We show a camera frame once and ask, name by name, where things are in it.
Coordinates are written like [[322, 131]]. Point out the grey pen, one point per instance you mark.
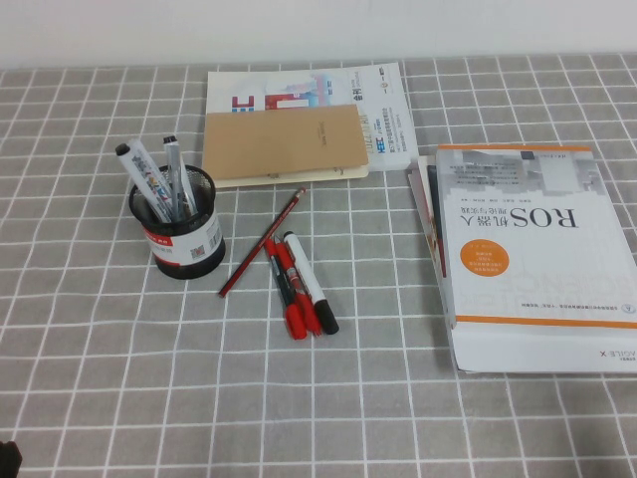
[[178, 174]]

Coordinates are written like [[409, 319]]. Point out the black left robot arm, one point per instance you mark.
[[9, 460]]

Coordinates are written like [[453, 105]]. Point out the red capped pen black barrel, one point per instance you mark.
[[296, 323]]

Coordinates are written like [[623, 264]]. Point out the black mesh pen holder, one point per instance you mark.
[[189, 259]]

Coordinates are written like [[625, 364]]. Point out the white marker with black cap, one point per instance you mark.
[[306, 274]]

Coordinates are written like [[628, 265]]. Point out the red black striped pencil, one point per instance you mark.
[[264, 241]]

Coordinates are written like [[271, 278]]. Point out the brown kraft notebook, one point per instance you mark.
[[278, 144]]

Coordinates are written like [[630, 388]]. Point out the thin book red white cover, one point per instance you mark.
[[423, 199]]

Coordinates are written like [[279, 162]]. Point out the white magazine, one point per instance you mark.
[[383, 99]]

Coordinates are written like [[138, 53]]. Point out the whiteboard marker with black lettering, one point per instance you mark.
[[169, 139]]

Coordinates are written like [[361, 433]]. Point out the whiteboard marker with colourful print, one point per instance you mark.
[[139, 169]]

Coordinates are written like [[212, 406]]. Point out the white AgileX booklet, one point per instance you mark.
[[522, 348]]

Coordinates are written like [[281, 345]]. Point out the grey checked tablecloth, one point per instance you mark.
[[99, 373]]

